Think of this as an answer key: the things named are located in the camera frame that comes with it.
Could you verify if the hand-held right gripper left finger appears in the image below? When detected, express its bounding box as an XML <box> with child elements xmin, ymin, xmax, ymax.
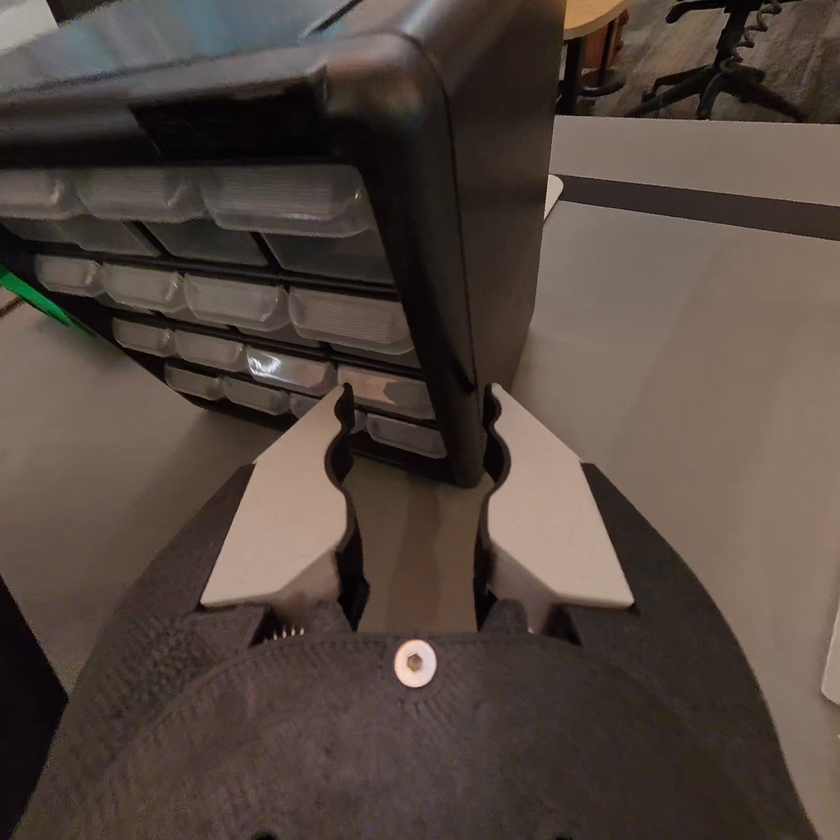
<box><xmin>199</xmin><ymin>382</ymin><xmax>361</xmax><ymax>611</ymax></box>

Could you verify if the black mesh office chair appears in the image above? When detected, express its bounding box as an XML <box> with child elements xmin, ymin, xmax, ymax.
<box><xmin>626</xmin><ymin>0</ymin><xmax>811</xmax><ymax>122</ymax></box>

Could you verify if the black flat strip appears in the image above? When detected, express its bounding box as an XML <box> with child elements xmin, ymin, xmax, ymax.
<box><xmin>558</xmin><ymin>176</ymin><xmax>840</xmax><ymax>242</ymax></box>

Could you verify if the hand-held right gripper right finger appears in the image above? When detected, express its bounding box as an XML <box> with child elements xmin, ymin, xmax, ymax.
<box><xmin>481</xmin><ymin>382</ymin><xmax>636</xmax><ymax>634</ymax></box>

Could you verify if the bank of small clear drawers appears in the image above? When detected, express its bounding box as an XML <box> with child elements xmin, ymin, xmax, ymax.
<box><xmin>0</xmin><ymin>164</ymin><xmax>450</xmax><ymax>460</ymax></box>

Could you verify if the black drawer cabinet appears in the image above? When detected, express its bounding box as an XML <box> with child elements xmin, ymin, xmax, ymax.
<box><xmin>0</xmin><ymin>0</ymin><xmax>568</xmax><ymax>490</ymax></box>

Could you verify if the green plastic bin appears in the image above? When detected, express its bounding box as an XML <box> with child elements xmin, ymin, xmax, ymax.
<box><xmin>0</xmin><ymin>266</ymin><xmax>96</xmax><ymax>336</ymax></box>

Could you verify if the large clear plastic bin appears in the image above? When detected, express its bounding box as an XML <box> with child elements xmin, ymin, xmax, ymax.
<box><xmin>820</xmin><ymin>604</ymin><xmax>840</xmax><ymax>703</ymax></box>

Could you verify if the black stand frame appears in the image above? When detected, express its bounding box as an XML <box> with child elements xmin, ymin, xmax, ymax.
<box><xmin>556</xmin><ymin>13</ymin><xmax>630</xmax><ymax>116</ymax></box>

